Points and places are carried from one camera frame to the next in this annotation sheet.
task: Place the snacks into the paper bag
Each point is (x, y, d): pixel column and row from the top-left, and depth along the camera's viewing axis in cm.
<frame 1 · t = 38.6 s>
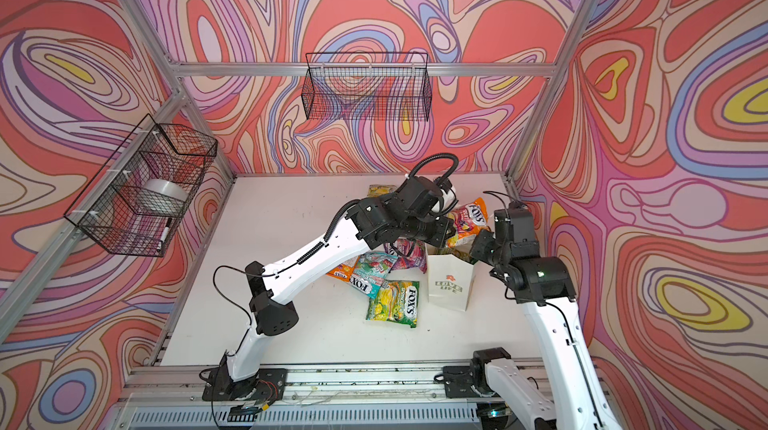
left hand: (459, 231, 68), fingers closed
right hand: (483, 248, 70), fingers closed
illustrated paper gift bag: (451, 279, 76), point 17 cm above the table
purple Fox's berries bag: (411, 254, 95), point 4 cm above the table
teal Fox's mint blossom bag: (370, 272, 90), point 5 cm above the table
green Fox's spring tea bag: (397, 301, 86), point 4 cm above the table

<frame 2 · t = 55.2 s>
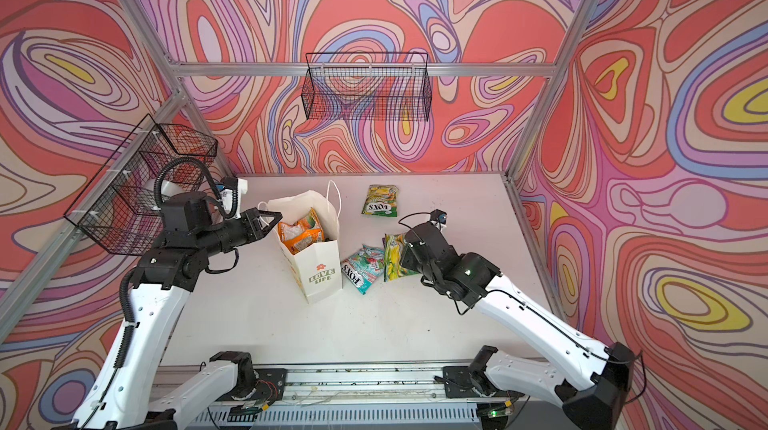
left hand: (281, 214, 67), fingers closed
right hand: (409, 255, 74), fingers closed
illustrated paper gift bag: (316, 271, 79), point 16 cm above the table
teal Fox's mint blossom bag: (362, 267, 91), point 5 cm above the table
green Fox's spring tea bag: (392, 256, 81), point 17 cm above the table
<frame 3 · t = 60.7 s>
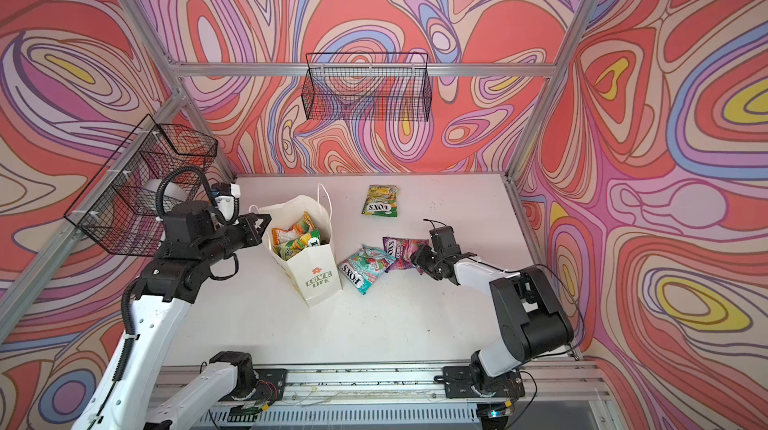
left hand: (271, 215, 69), fingers closed
right hand: (417, 265, 94), fingers open
green Fox's spring tea bag: (285, 249, 83), point 16 cm above the table
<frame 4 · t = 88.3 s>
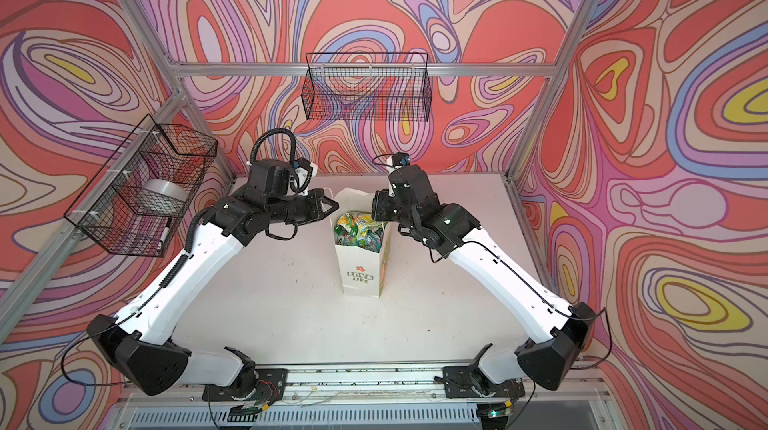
left hand: (341, 203, 70), fingers closed
right hand: (376, 204, 71), fingers closed
illustrated paper gift bag: (363, 271, 79), point 16 cm above the table
